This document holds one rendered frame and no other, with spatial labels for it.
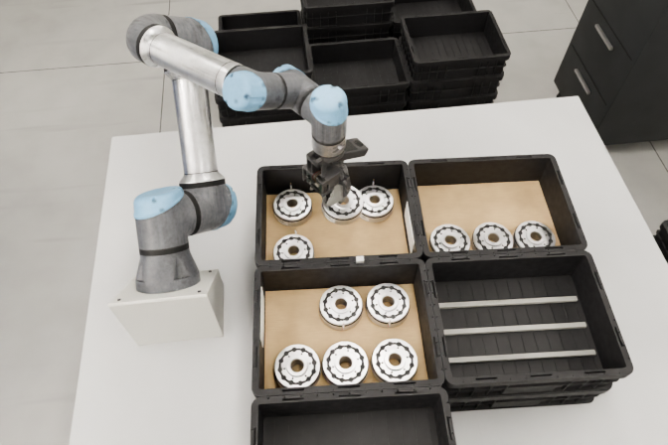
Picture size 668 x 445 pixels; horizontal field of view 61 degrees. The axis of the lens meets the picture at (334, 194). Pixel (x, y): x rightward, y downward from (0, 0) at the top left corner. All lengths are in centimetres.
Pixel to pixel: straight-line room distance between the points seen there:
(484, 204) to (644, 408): 62
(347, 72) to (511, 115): 85
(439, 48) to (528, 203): 111
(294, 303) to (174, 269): 30
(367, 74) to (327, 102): 145
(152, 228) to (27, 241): 146
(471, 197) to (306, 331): 59
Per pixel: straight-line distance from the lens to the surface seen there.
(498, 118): 200
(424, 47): 255
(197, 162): 144
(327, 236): 148
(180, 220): 137
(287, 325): 138
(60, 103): 327
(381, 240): 148
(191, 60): 122
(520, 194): 165
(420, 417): 132
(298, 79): 119
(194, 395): 149
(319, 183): 127
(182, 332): 149
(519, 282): 150
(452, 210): 157
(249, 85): 108
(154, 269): 137
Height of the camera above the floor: 210
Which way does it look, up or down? 54 degrees down
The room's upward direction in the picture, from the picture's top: straight up
